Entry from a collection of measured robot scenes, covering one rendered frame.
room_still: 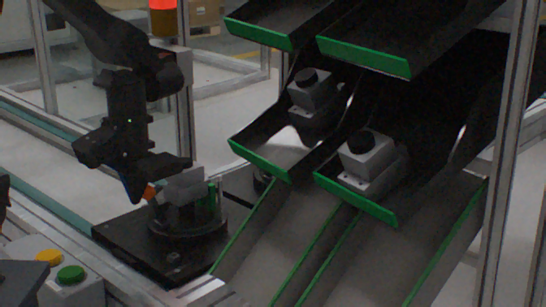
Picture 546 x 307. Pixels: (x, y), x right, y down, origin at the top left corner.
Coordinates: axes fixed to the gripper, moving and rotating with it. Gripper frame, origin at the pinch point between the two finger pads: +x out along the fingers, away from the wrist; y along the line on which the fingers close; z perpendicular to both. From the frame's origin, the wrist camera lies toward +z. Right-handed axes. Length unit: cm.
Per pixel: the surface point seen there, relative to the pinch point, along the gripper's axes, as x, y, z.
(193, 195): 4.7, 2.1, -10.1
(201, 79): 21, -100, -95
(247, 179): 11.1, -6.7, -30.6
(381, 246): -0.7, 39.6, -10.7
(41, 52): -5, -75, -24
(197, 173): 1.0, 2.1, -11.0
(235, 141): -12.0, 20.6, -3.0
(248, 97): 21, -71, -92
